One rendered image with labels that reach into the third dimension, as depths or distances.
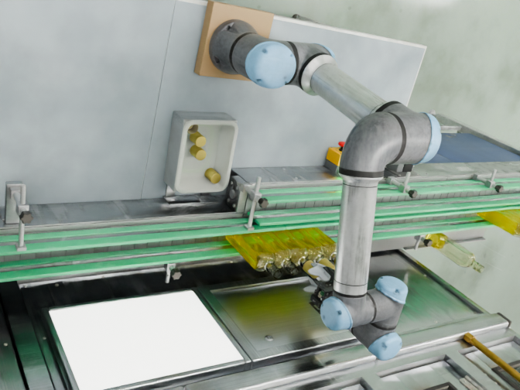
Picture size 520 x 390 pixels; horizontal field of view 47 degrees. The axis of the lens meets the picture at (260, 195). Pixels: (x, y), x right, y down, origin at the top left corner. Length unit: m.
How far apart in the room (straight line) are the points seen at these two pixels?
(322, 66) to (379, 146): 0.39
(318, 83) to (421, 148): 0.36
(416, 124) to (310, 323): 0.68
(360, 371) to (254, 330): 0.30
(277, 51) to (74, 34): 0.51
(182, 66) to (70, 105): 0.33
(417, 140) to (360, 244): 0.25
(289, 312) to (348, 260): 0.48
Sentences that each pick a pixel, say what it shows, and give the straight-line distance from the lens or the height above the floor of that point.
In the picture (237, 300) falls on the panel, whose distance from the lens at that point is 1.74.
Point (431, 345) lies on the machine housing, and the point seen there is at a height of 1.39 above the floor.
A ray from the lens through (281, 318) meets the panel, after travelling 1.71.
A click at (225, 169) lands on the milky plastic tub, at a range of 1.79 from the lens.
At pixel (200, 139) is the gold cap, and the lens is 1.73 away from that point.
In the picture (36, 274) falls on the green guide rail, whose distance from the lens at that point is 1.59.
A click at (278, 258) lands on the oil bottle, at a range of 1.71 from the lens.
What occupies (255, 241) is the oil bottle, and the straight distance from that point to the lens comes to 1.74.
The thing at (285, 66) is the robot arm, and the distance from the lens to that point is 1.55.
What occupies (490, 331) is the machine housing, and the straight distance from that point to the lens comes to 2.05.
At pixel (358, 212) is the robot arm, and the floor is 1.43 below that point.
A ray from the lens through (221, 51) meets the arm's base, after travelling 1.65.
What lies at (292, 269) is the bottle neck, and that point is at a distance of 1.68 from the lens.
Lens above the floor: 2.27
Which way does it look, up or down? 49 degrees down
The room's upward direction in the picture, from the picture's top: 131 degrees clockwise
